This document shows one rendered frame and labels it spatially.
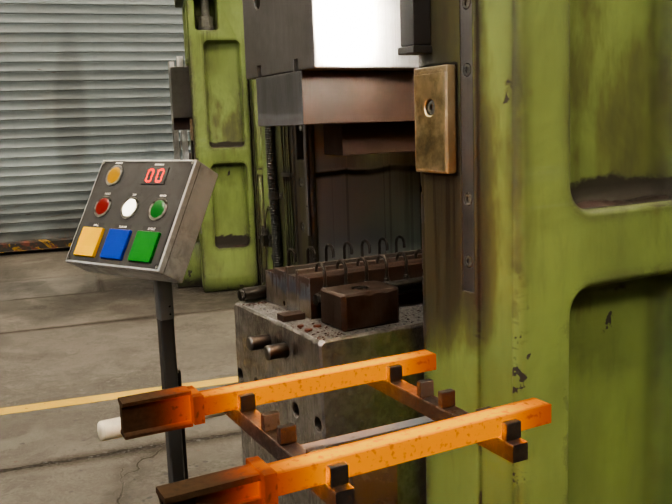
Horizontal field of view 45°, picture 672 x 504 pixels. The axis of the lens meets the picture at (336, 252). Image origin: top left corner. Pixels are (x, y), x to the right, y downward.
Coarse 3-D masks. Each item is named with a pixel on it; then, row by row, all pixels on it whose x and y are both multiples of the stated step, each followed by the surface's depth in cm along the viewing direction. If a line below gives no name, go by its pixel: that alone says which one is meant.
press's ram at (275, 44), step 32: (256, 0) 156; (288, 0) 143; (320, 0) 137; (352, 0) 140; (384, 0) 143; (256, 32) 157; (288, 32) 145; (320, 32) 137; (352, 32) 140; (384, 32) 144; (256, 64) 158; (288, 64) 146; (320, 64) 138; (352, 64) 141; (384, 64) 144; (416, 64) 148
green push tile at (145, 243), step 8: (144, 232) 186; (152, 232) 184; (136, 240) 186; (144, 240) 185; (152, 240) 183; (136, 248) 185; (144, 248) 184; (152, 248) 182; (128, 256) 186; (136, 256) 184; (144, 256) 182; (152, 256) 182
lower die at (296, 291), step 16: (368, 256) 165; (400, 256) 164; (272, 272) 162; (304, 272) 153; (320, 272) 153; (336, 272) 153; (352, 272) 152; (368, 272) 154; (384, 272) 156; (400, 272) 158; (416, 272) 159; (272, 288) 163; (288, 288) 156; (304, 288) 150; (320, 288) 149; (288, 304) 157; (304, 304) 151
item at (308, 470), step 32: (480, 416) 87; (512, 416) 88; (544, 416) 90; (352, 448) 80; (384, 448) 80; (416, 448) 82; (448, 448) 84; (192, 480) 73; (224, 480) 73; (256, 480) 74; (288, 480) 75; (320, 480) 77
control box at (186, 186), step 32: (128, 160) 201; (160, 160) 194; (192, 160) 187; (96, 192) 202; (128, 192) 196; (160, 192) 189; (192, 192) 186; (96, 224) 198; (128, 224) 191; (160, 224) 185; (192, 224) 187; (96, 256) 193; (160, 256) 181
